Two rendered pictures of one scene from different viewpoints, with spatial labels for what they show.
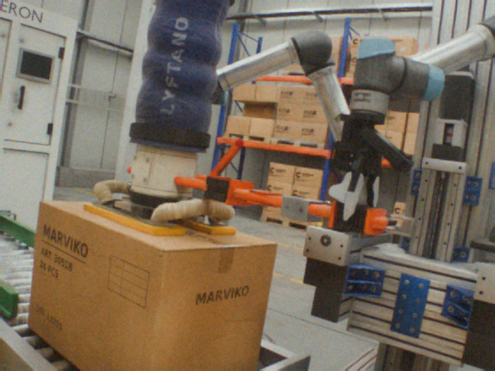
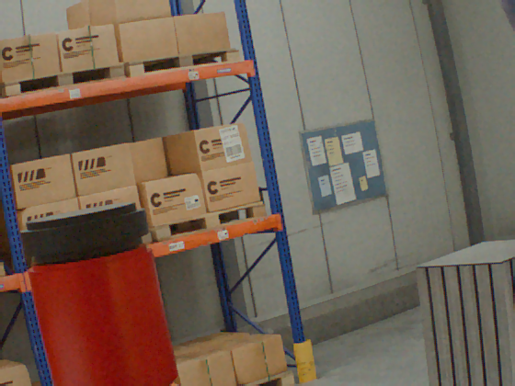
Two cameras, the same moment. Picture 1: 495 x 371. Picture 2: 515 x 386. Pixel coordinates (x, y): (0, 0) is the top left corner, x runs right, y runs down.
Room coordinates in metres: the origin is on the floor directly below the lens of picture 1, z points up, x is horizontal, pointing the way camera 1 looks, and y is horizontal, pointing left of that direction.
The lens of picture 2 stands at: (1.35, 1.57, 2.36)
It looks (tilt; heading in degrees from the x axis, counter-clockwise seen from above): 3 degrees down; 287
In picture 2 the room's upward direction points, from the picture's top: 10 degrees counter-clockwise
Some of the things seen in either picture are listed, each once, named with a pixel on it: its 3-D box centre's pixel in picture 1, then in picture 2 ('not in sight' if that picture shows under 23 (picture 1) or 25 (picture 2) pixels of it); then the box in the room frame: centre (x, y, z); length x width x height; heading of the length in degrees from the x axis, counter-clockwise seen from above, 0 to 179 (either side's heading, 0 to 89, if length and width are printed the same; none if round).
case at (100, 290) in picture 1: (142, 288); not in sight; (1.28, 0.26, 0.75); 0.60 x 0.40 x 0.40; 51
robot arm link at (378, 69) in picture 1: (376, 67); not in sight; (0.91, -0.22, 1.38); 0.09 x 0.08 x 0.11; 105
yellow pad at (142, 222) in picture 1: (131, 213); not in sight; (1.20, 0.30, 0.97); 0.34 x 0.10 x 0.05; 50
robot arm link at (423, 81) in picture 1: (410, 79); not in sight; (0.95, -0.30, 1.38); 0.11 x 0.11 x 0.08; 15
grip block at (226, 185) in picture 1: (229, 190); not in sight; (1.12, 0.05, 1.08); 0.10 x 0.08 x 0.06; 140
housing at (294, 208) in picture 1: (301, 208); not in sight; (0.98, -0.12, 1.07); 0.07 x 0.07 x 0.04; 50
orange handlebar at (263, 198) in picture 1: (245, 190); not in sight; (1.24, 0.01, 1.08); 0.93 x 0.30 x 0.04; 50
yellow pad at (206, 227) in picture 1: (184, 214); not in sight; (1.35, 0.18, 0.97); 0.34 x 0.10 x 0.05; 50
